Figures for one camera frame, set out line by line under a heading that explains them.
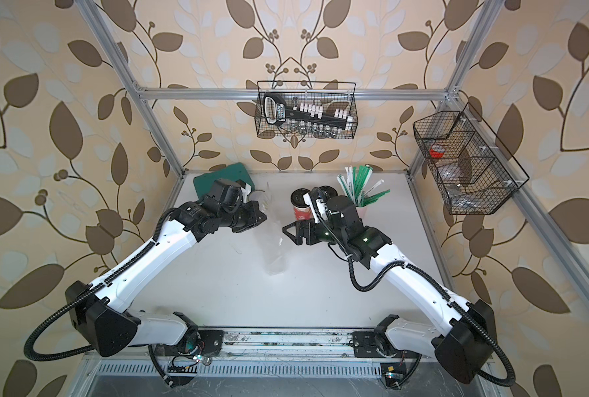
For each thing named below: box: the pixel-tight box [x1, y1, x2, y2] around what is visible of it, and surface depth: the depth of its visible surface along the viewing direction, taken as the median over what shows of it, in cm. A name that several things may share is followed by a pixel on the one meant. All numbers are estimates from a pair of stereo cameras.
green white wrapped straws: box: [336, 164, 391, 208], surface depth 97 cm
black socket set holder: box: [263, 92, 352, 130], surface depth 86 cm
